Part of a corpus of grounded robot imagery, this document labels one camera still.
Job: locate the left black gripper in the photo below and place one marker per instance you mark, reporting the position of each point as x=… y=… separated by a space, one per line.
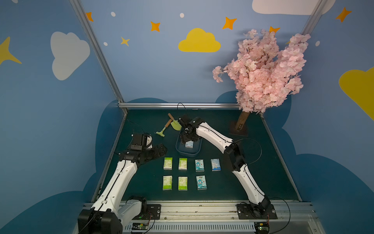
x=155 y=150

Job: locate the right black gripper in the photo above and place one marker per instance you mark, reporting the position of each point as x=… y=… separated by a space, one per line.
x=187 y=133

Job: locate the blue plastic storage box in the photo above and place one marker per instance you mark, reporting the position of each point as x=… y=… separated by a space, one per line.
x=188 y=149

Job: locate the green pocket tissue pack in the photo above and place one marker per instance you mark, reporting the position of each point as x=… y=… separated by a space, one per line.
x=168 y=162

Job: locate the blue pocket tissue pack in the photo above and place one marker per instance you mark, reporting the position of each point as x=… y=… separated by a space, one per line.
x=199 y=166

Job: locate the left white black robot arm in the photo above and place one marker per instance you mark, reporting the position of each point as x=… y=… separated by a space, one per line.
x=106 y=216

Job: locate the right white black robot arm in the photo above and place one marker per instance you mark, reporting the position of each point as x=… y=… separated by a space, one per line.
x=233 y=159

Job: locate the green toy shovel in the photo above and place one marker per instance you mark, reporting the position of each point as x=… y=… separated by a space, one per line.
x=174 y=123

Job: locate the green toy rake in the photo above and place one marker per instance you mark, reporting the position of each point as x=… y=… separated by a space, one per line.
x=161 y=133

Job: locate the left green circuit board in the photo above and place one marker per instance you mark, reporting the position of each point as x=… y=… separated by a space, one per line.
x=139 y=227

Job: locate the green circuit board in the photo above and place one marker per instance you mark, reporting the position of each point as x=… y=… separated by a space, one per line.
x=139 y=227
x=261 y=228

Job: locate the pink cherry blossom tree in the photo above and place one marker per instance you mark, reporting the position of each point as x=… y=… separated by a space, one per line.
x=263 y=74

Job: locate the right green circuit board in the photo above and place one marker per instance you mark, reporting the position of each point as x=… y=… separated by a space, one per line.
x=261 y=228

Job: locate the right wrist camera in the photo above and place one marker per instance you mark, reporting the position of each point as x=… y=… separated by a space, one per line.
x=184 y=120

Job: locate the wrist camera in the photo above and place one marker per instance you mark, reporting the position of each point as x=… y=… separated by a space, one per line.
x=141 y=142
x=184 y=120

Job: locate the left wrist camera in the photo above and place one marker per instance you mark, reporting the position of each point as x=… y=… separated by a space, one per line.
x=141 y=142

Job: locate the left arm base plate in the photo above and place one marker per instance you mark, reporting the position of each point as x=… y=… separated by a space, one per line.
x=152 y=212

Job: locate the aluminium rail frame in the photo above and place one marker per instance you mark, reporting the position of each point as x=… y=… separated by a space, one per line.
x=222 y=217

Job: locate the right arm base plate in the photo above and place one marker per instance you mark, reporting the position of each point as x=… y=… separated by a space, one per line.
x=246 y=211

